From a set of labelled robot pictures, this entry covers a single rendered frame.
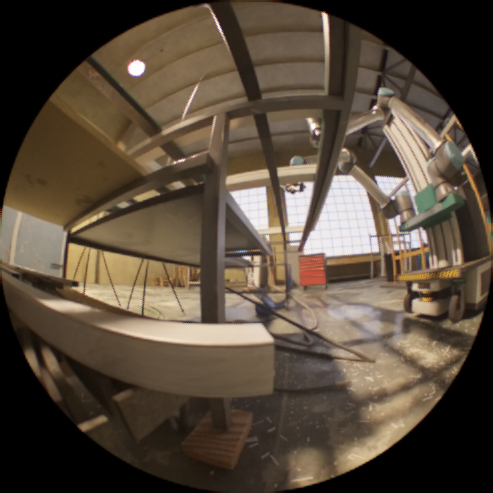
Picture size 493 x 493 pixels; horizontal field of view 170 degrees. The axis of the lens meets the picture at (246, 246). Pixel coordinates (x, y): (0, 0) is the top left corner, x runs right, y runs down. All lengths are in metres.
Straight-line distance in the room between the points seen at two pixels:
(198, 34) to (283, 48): 3.27
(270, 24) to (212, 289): 8.10
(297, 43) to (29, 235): 10.93
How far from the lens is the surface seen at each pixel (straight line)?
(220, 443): 0.40
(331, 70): 0.50
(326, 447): 0.46
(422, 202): 1.60
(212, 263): 0.26
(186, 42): 8.33
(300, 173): 0.85
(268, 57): 8.30
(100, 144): 0.38
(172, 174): 0.35
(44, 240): 6.30
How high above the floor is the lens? 0.38
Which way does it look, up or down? 11 degrees up
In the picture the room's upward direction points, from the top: 1 degrees counter-clockwise
